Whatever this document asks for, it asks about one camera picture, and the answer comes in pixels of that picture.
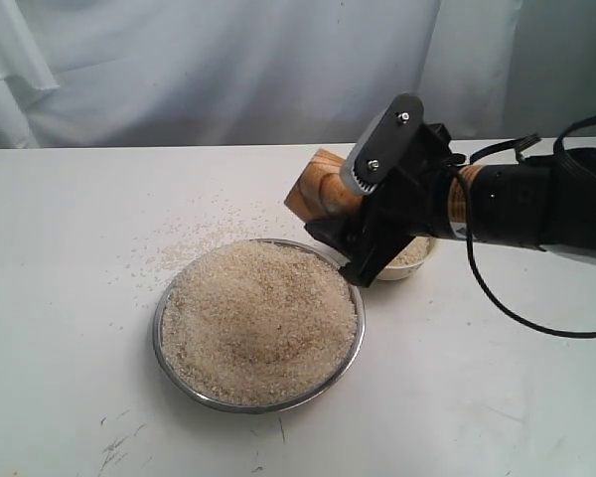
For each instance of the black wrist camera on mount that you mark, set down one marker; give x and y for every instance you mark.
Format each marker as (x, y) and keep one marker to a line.
(382, 145)

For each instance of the brown wooden cup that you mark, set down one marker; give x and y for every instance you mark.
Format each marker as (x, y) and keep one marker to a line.
(319, 193)

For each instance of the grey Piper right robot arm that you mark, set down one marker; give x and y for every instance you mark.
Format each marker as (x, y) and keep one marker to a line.
(496, 196)

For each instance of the cream ceramic rice bowl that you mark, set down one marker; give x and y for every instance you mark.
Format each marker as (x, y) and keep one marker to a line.
(409, 260)

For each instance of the large steel rice plate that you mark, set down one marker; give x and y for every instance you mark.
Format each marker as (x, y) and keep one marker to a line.
(258, 326)

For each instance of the spilled rice grains on table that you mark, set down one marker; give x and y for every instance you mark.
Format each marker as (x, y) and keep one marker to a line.
(183, 232)

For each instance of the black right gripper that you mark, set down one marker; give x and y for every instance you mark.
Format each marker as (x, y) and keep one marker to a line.
(396, 212)

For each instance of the white backdrop cloth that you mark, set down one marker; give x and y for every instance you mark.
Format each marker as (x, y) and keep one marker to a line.
(170, 73)

